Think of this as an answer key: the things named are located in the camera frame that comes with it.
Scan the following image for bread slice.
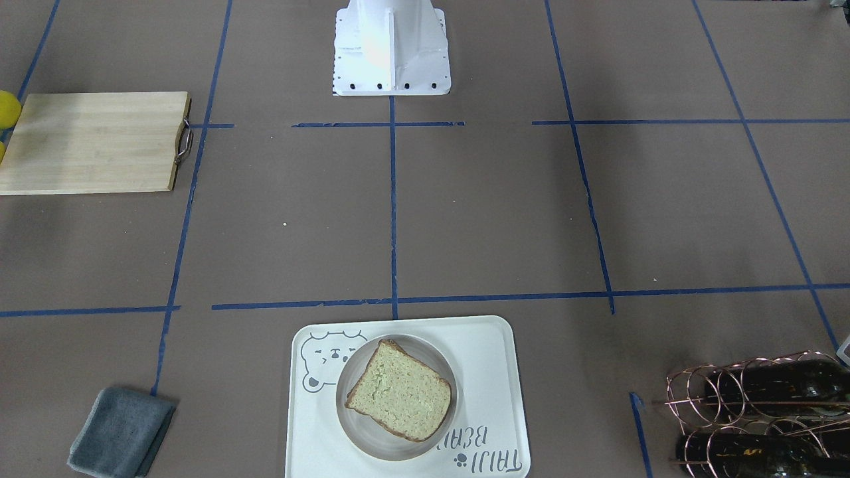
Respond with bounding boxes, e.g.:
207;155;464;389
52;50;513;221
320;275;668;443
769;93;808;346
344;339;452;443

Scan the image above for white plate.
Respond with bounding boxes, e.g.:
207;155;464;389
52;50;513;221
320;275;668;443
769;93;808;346
336;334;459;461

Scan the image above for cream bear tray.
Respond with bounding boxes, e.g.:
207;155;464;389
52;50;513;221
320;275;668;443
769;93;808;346
284;315;531;477

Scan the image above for green wine bottle front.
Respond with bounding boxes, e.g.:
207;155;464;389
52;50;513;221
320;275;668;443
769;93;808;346
675;432;849;477

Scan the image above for green wine bottle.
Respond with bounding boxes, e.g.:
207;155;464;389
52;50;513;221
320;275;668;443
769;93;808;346
704;359;848;418
675;432;849;477

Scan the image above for wooden cutting board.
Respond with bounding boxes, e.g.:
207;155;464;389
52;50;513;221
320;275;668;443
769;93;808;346
1;91;193;196

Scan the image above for grey folded cloth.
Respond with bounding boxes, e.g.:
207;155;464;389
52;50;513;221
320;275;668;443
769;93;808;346
66;387;177;477

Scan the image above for green wine bottle middle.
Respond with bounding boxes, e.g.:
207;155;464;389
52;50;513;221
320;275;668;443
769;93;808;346
704;359;848;418

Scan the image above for yellow lemon half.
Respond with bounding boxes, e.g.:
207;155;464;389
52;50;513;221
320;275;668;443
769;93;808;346
0;90;23;131

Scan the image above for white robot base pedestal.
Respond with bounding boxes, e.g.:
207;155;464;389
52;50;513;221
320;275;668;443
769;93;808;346
332;1;452;97

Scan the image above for copper wire bottle rack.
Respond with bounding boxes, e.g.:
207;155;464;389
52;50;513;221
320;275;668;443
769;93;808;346
661;351;849;477

